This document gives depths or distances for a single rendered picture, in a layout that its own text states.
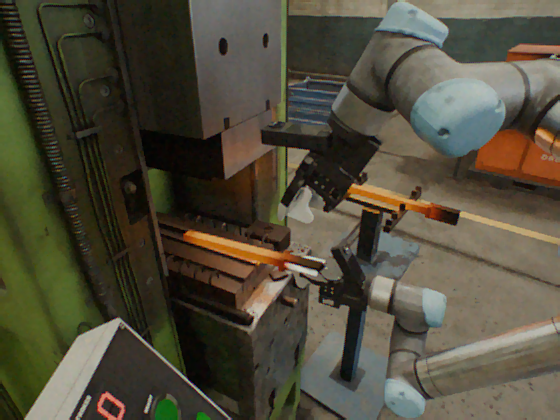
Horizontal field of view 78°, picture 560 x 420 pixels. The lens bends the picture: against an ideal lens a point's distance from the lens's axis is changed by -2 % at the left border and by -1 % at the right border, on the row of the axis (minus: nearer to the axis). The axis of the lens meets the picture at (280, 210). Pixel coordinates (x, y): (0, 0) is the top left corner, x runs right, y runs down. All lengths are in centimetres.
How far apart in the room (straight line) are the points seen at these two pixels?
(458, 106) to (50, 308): 63
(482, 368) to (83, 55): 80
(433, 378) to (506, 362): 13
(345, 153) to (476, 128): 20
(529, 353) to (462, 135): 41
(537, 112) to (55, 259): 67
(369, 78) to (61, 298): 57
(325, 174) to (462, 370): 42
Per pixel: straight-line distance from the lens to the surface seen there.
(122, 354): 52
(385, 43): 46
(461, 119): 37
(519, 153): 417
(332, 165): 52
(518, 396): 215
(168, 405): 56
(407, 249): 147
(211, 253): 96
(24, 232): 61
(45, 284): 66
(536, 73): 48
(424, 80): 40
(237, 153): 71
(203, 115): 61
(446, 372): 74
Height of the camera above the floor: 156
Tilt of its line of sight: 30 degrees down
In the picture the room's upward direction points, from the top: straight up
